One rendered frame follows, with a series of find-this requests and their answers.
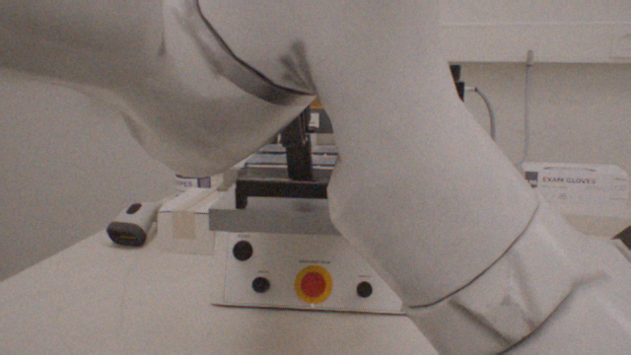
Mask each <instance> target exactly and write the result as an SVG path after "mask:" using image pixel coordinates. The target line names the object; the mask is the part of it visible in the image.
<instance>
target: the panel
mask: <svg viewBox="0 0 631 355"><path fill-rule="evenodd" d="M238 243H247V244H249V246H250V248H251V254H250V256H249V257H248V258H247V259H238V258H237V257H236V256H235V254H234V248H235V246H236V245H237V244H238ZM312 271H314V272H318V273H320V274H321V275H322V276H323V277H324V279H325V282H326V287H325V290H324V292H323V293H322V294H321V295H320V296H318V297H309V296H307V295H306V294H305V293H304V292H303V290H302V288H301V281H302V278H303V277H304V276H305V275H306V274H307V273H309V272H312ZM257 276H261V277H265V278H266V279H267V280H268V283H269V286H268V289H267V290H266V291H265V292H263V293H257V292H255V291H253V289H252V282H253V280H254V278H256V277H257ZM361 281H367V282H369V283H370V284H371V286H372V288H373V291H372V294H371V295H370V296H369V297H367V298H362V297H360V295H359V294H358V292H357V286H358V284H359V282H361ZM401 304H402V301H401V300H400V299H399V298H398V296H397V295H396V294H395V293H394V292H393V291H392V290H391V289H390V288H389V287H388V285H387V284H386V283H385V282H384V280H383V279H382V278H381V277H380V275H379V274H378V273H377V272H376V271H375V270H374V269H373V268H372V267H371V266H370V264H369V263H368V262H367V261H366V260H365V259H364V258H363V257H362V256H361V255H360V254H359V253H358V252H357V251H356V250H355V249H354V248H353V247H352V245H351V244H350V243H349V242H348V241H347V240H346V239H345V238H344V237H343V236H321V235H294V234H266V233H243V234H240V233H229V232H227V240H226V253H225V265H224V277H223V289H222V302H221V305H240V306H259V307H277V308H297V309H317V310H337V311H356V312H375V313H394V314H405V312H404V311H403V309H402V308H401Z"/></svg>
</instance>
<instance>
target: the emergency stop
mask: <svg viewBox="0 0 631 355"><path fill-rule="evenodd" d="M325 287H326V282H325V279H324V277H323V276H322V275H321V274H320V273H318V272H314V271H312V272H309V273H307V274H306V275H305V276H304V277H303V278H302V281H301V288H302V290H303V292H304V293H305V294H306V295H307V296H309V297H318V296H320V295H321V294H322V293H323V292H324V290H325Z"/></svg>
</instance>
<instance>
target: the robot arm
mask: <svg viewBox="0 0 631 355"><path fill-rule="evenodd" d="M0 74H2V75H7V76H12V77H17V78H23V79H29V80H34V81H40V82H44V83H49V84H54V85H60V86H65V87H68V88H70V89H72V90H73V91H75V92H77V93H80V94H83V95H85V96H87V97H89V98H92V99H94V100H96V101H98V102H101V103H103V104H105V105H107V106H110V107H113V108H115V109H117V110H118V112H119V113H120V114H121V115H122V117H123V119H124V122H125V124H126V126H127V128H128V130H129V133H130V135H131V136H132V138H133V139H134V140H135V141H136V142H137V143H138V144H139V145H140V146H141V147H142V148H143V149H144V150H145V151H146V152H147V154H148V155H149V156H150V157H152V158H154V159H155V160H157V161H159V162H160V163H162V164H163V165H165V166H167V167H168V168H170V169H172V170H173V171H175V172H177V173H178V174H180V175H182V176H183V177H193V178H205V177H209V176H213V175H217V174H221V173H223V172H225V171H226V170H228V169H229V168H231V167H232V166H234V165H236V164H237V163H239V162H240V161H242V160H243V159H245V158H247V157H248V156H250V155H253V154H254V153H256V152H258V151H259V150H261V149H262V148H264V147H265V146H267V144H269V143H271V142H272V141H273V140H274V139H275V138H276V137H277V136H278V135H279V134H280V139H279V142H278V143H279V145H281V146H282V148H285V153H286V162H287V171H288V177H301V178H313V177H314V168H313V156H312V142H311V134H315V132H316V127H315V126H309V122H310V121H311V119H312V116H311V102H312V101H313V100H314V99H315V98H316V97H318V98H319V100H320V102H321V104H322V105H323V107H324V109H325V111H326V113H327V114H328V116H329V118H330V120H331V122H332V127H333V132H334V137H335V142H336V147H337V152H338V156H337V159H336V162H335V165H334V168H333V171H332V175H331V178H330V181H329V184H328V187H327V194H328V203H329V212H330V220H331V221H332V223H333V225H334V227H335V228H336V229H337V230H338V231H339V232H340V233H341V234H342V236H343V237H344V238H345V239H346V240H347V241H348V242H349V243H350V244H351V245H352V247H353V248H354V249H355V250H356V251H357V252H358V253H359V254H360V255H361V256H362V257H363V258H364V259H365V260H366V261H367V262H368V263H369V264H370V266H371V267H372V268H373V269H374V270H375V271H376V272H377V273H378V274H379V275H380V277H381V278H382V279H383V280H384V282H385V283H386V284H387V285H388V287H389V288H390V289H391V290H392V291H393V292H394V293H395V294H396V295H397V296H398V298H399V299H400V300H401V301H402V304H401V308H402V309H403V311H404V312H405V313H406V314H407V315H408V317H409V318H410V319H411V320H412V322H413V323H414V324H415V325H416V326H417V328H418V329H419V330H420V331H421V333H422V334H423V335H424V336H425V337H426V339H427V340H428V341H429V342H430V344H431V345H432V346H433V347H434V348H435V350H436V351H437V352H438V353H439V354H440V355H631V250H630V249H629V248H628V247H627V246H626V245H624V244H623V242H622V241H620V240H619V239H617V240H599V239H591V238H589V237H588V236H586V235H584V234H583V233H581V232H580V231H578V230H577V229H575V228H574V227H573V226H572V225H571V223H570V222H569V221H568V220H567V219H566V218H565V217H564V216H563V215H562V214H561V213H560V212H559V210H558V209H557V208H556V207H555V206H554V205H553V204H552V203H551V202H550V201H549V200H548V199H547V197H546V196H545V195H543V194H542V193H541V192H540V191H539V190H538V189H537V188H536V187H534V188H531V187H530V185H529V184H528V183H527V182H526V180H525V179H524V178H523V176H522V175H521V174H520V173H519V171H518V170H517V169H516V168H515V166H514V165H513V164H512V163H511V161H510V160H509V159H508V158H507V156H506V155H505V154H504V153H503V151H502V150H500V149H499V147H498V146H497V145H496V144H495V142H494V141H493V140H492V139H491V137H490V136H489V135H488V134H487V132H486V131H485V130H484V129H483V127H482V126H481V125H480V124H479V122H478V121H477V120H476V119H475V118H476V117H475V116H474V115H473V114H472V112H471V111H470V110H469V109H468V107H467V106H466V105H465V104H464V102H463V101H462V100H461V99H460V97H459V96H458V93H457V90H456V85H455V82H454V79H453V76H452V73H451V70H450V66H449V63H448V60H447V57H446V55H445V52H444V49H443V46H442V43H441V40H440V37H439V0H0Z"/></svg>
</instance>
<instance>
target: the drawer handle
mask: <svg viewBox="0 0 631 355"><path fill-rule="evenodd" d="M329 181H330V177H265V176H239V177H238V178H237V179H236V188H235V196H236V209H245V208H246V207H247V198H248V197H278V198H310V199H328V194H327V187H328V184H329Z"/></svg>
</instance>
